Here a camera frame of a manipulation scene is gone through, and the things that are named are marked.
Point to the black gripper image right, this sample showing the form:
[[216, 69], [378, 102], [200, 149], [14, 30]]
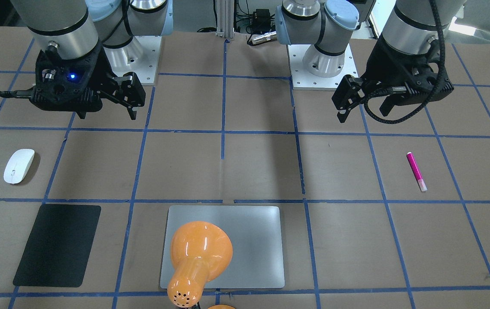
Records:
[[383, 63]]

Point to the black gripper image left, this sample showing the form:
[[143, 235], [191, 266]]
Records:
[[104, 70]]

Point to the pink pen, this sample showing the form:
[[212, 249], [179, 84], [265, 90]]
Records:
[[416, 171]]

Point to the white computer mouse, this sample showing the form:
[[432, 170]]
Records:
[[18, 165]]

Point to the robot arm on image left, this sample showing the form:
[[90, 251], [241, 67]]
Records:
[[77, 25]]

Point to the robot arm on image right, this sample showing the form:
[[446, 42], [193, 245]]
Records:
[[410, 28]]

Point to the silver notebook laptop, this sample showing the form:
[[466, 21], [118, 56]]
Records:
[[256, 236]]

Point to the black mousepad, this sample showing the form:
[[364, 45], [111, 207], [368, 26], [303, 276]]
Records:
[[58, 247]]

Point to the silver metal cylinder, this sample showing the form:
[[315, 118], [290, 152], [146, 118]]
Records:
[[263, 38]]

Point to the black power adapter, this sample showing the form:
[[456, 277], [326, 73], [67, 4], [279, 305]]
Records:
[[261, 14]]

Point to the orange desk lamp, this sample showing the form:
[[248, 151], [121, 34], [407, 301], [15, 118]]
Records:
[[199, 252]]

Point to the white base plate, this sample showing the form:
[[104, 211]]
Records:
[[141, 56], [339, 73]]

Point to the aluminium frame post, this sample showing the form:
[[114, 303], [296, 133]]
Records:
[[225, 17]]

